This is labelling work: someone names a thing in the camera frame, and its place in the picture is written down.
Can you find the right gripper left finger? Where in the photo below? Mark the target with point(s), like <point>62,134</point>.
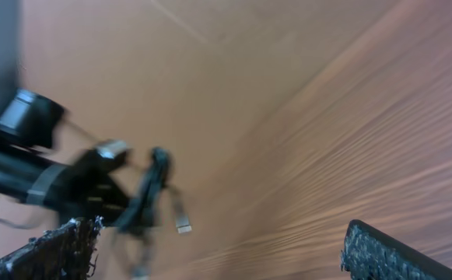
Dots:
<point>65,253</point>

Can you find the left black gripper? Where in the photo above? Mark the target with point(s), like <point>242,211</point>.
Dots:
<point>88,191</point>

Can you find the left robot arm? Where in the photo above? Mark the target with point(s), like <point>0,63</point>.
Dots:
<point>27,123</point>

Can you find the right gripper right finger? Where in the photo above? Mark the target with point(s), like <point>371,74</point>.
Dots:
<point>369,254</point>

